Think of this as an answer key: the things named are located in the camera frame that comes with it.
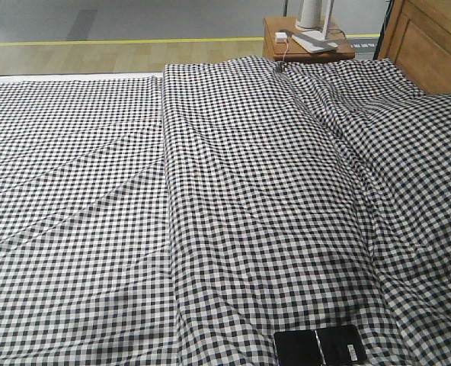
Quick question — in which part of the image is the wooden nightstand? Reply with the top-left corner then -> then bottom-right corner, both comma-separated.
263,16 -> 355,64

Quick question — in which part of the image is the white charging cable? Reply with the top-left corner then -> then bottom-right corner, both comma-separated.
277,40 -> 291,72

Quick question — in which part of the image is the black smartphone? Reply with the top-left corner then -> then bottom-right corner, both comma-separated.
273,324 -> 368,365

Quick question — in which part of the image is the white power adapter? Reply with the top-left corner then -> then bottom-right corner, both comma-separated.
274,31 -> 288,43

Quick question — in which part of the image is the black white checkered bedsheet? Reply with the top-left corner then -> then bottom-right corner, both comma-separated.
0,77 -> 178,365

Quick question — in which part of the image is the wooden headboard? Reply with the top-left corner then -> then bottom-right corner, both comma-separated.
378,0 -> 451,94

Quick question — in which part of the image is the white desk lamp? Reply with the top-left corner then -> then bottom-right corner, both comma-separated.
292,0 -> 338,54

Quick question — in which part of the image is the black white checkered duvet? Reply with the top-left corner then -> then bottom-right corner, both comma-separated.
162,56 -> 451,365

